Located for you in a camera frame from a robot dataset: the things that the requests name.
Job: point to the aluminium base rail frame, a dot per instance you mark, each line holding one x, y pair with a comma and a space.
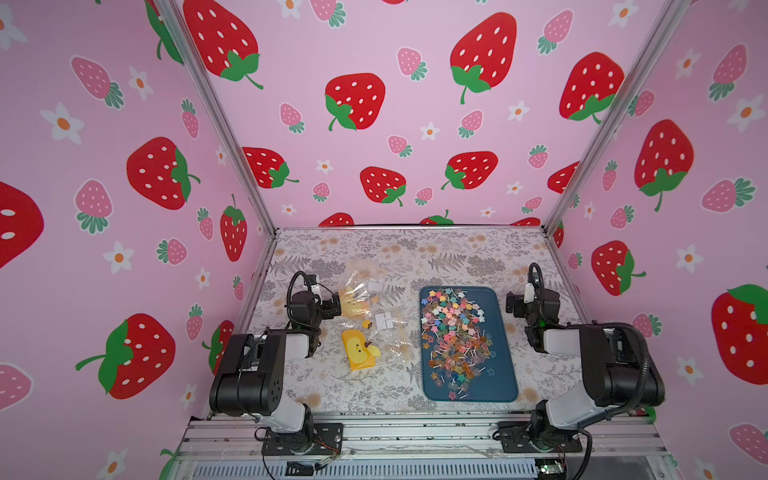
419, 445

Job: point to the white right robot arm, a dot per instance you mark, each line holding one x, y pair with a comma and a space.
618, 374

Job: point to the teal plastic tray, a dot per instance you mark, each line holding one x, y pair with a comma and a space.
501, 366

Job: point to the clear ziploc candy bag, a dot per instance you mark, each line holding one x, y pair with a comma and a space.
363, 281

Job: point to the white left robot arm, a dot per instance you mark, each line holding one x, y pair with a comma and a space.
250, 377

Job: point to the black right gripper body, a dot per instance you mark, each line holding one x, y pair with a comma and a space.
513, 303

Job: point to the ziploc bag with yellow duck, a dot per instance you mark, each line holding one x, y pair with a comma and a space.
380, 339

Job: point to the pile of colourful candies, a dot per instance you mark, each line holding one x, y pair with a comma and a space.
456, 339

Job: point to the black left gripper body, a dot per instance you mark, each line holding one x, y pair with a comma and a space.
324, 312

